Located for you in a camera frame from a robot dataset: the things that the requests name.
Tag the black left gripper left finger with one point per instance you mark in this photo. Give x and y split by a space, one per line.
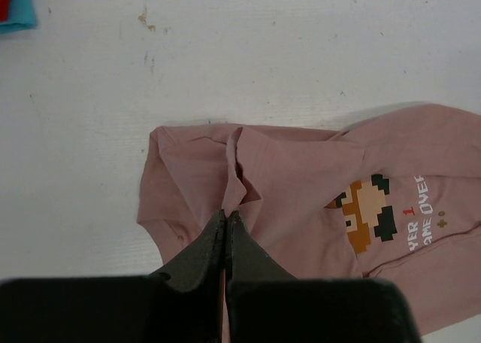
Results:
180 302

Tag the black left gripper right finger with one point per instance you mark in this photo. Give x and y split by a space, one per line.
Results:
267 304

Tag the dusty pink printed t-shirt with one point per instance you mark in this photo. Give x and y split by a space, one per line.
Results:
394 197

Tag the folded teal t-shirt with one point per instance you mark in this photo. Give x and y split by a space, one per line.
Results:
23 19

